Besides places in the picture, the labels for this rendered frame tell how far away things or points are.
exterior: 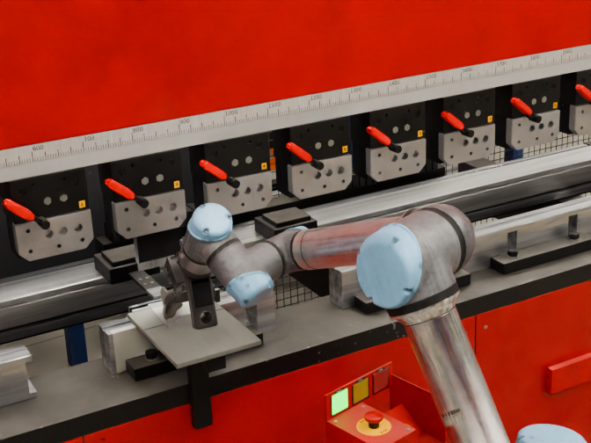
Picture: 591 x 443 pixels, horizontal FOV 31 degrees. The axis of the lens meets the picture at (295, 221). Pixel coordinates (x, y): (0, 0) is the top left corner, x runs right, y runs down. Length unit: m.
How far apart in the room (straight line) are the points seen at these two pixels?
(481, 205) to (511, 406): 0.57
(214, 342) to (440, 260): 0.64
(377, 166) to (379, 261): 0.83
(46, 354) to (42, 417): 2.19
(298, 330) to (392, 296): 0.84
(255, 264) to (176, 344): 0.30
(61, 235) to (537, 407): 1.34
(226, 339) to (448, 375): 0.61
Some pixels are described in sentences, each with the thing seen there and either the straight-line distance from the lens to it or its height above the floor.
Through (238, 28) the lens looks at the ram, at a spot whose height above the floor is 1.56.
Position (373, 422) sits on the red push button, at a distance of 2.23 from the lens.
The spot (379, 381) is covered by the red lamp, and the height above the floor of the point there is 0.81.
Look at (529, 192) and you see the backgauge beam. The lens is 3.12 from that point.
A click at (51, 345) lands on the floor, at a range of 4.46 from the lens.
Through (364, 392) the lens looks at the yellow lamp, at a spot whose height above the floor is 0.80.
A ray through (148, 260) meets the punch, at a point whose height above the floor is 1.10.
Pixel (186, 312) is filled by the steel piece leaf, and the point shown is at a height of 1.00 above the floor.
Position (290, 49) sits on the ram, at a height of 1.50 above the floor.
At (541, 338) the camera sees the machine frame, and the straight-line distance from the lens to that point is 2.78.
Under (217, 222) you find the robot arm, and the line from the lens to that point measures 1.93.
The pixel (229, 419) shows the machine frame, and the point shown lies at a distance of 2.34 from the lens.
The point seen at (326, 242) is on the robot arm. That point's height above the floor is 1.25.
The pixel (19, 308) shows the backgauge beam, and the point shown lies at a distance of 2.48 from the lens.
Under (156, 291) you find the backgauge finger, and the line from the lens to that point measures 2.37.
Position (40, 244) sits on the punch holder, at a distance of 2.14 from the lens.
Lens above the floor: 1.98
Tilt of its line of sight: 21 degrees down
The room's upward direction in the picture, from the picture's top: 2 degrees counter-clockwise
